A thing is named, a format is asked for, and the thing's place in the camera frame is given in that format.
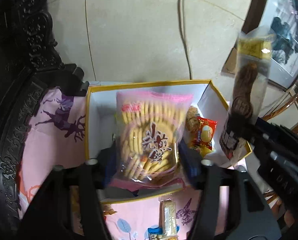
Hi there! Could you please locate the red yellow snack packet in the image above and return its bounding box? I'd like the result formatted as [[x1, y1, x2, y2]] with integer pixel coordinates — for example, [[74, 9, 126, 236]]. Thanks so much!
[[189, 116, 217, 157]]

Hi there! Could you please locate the pink cookie packet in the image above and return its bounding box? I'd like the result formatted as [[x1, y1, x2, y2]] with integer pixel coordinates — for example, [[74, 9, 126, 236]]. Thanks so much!
[[112, 90, 193, 191]]

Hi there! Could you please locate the long dark snack bar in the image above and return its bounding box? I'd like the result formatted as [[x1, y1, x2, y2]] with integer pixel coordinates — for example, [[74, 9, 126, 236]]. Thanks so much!
[[220, 26, 275, 167]]

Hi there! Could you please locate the orange cake packet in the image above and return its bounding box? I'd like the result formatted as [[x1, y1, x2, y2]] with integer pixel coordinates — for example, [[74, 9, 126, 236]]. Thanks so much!
[[185, 106, 200, 132]]

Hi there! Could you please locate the wooden chair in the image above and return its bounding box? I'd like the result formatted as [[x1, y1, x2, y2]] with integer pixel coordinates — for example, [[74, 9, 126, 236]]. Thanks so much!
[[256, 86, 298, 229]]

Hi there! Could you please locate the brown nut packet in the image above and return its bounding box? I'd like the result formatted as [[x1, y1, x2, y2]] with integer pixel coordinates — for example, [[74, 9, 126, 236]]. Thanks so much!
[[101, 204, 117, 216]]

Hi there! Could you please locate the pink patterned tablecloth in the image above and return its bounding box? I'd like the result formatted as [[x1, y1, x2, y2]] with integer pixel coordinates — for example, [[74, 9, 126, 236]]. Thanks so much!
[[17, 86, 230, 240]]

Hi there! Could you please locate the yellow cardboard box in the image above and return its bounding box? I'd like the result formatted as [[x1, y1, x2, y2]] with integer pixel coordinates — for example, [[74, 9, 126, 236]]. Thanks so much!
[[85, 80, 230, 204]]

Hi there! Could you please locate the rice cracker bar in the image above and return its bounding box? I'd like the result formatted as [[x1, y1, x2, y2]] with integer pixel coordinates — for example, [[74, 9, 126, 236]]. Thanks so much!
[[160, 196, 178, 239]]

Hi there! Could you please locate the purple cartoon snack packet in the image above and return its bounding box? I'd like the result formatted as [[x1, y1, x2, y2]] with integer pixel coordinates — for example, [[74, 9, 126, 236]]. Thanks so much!
[[147, 227, 174, 240]]

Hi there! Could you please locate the dark carved wooden furniture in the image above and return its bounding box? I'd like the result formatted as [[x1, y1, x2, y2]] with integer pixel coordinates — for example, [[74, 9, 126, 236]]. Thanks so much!
[[0, 0, 89, 239]]

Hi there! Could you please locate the framed lotus painting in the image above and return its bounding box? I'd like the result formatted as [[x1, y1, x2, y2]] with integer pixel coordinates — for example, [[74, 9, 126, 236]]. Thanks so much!
[[242, 0, 298, 89]]

